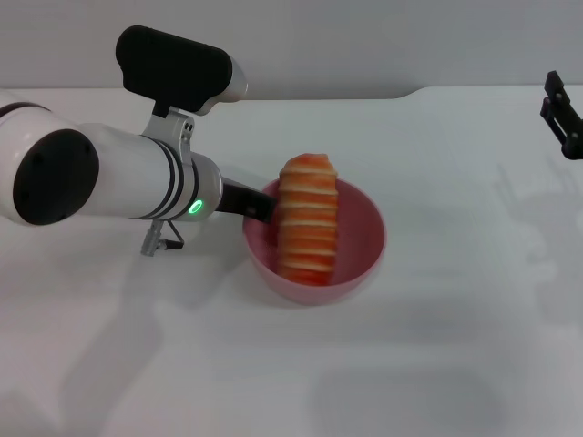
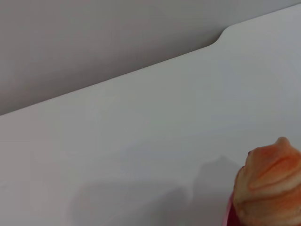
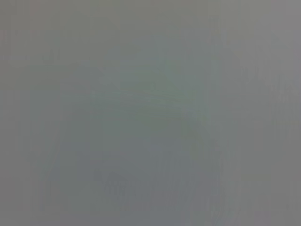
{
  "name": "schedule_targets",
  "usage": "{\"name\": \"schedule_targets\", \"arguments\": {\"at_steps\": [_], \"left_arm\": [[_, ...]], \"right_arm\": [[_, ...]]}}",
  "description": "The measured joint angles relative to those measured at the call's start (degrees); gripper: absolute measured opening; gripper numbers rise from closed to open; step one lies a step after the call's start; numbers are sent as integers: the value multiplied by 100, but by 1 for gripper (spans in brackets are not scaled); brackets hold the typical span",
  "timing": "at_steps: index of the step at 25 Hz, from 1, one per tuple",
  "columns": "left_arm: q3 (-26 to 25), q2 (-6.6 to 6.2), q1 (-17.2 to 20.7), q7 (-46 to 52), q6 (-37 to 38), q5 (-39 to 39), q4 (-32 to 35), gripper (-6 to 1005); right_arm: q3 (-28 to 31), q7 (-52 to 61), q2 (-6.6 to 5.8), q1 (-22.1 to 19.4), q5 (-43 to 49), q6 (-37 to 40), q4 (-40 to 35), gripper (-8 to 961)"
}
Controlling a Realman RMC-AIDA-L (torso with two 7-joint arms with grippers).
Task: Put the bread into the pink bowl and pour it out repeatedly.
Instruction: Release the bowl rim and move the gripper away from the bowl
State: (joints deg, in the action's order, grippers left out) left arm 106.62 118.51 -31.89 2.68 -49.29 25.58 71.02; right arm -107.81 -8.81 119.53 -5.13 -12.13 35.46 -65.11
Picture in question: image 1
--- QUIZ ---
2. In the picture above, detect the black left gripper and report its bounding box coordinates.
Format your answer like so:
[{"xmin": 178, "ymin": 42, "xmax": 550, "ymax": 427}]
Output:
[{"xmin": 213, "ymin": 176, "xmax": 278, "ymax": 224}]

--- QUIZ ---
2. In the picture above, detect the orange ridged bread roll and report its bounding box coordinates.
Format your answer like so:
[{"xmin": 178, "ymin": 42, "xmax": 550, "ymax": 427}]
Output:
[{"xmin": 275, "ymin": 153, "xmax": 341, "ymax": 287}]

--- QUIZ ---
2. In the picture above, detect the pink plastic bowl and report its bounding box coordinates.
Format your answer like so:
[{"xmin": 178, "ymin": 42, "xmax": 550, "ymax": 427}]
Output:
[{"xmin": 240, "ymin": 177, "xmax": 389, "ymax": 307}]

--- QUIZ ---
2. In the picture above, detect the left arm cable with plug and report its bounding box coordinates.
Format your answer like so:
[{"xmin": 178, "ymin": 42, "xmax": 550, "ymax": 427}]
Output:
[{"xmin": 139, "ymin": 220, "xmax": 186, "ymax": 257}]

